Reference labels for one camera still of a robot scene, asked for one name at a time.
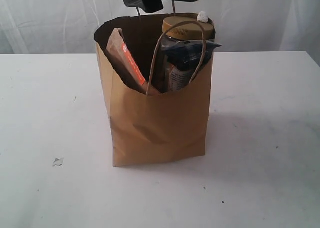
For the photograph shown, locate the brown pouch with orange label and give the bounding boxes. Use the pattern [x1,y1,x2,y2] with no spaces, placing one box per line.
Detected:
[105,28,149,94]

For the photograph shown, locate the nut jar with gold lid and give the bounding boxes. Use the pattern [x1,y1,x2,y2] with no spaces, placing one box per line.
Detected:
[161,16,216,46]

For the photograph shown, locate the white candy top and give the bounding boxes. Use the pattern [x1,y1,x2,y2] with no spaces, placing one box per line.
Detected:
[197,11,209,24]

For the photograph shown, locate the white long noodle package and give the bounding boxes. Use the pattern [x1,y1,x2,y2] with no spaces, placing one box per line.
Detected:
[159,39,223,93]

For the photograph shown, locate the brown paper bag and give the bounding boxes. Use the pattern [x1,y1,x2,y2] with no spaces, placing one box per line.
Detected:
[94,14,213,167]

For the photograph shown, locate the white curtain backdrop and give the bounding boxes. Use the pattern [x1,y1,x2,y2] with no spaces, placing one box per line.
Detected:
[0,0,320,62]

